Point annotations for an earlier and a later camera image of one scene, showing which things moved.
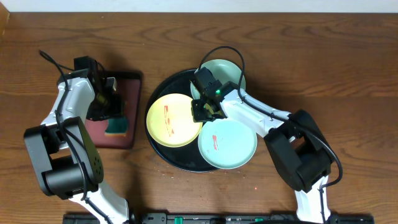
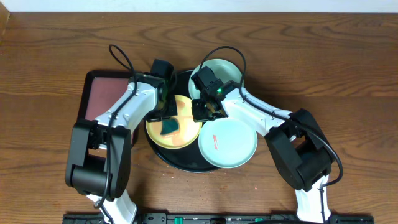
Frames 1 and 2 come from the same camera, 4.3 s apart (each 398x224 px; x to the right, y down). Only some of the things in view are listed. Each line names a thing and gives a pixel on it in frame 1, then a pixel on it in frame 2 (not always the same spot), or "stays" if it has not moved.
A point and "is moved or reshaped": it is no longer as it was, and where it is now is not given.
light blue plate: [225, 144] stays
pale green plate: [223, 70] stays
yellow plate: [170, 122] stays
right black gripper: [196, 115] stays
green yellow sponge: [117, 127] is moved or reshaped
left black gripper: [116, 112] to [173, 109]
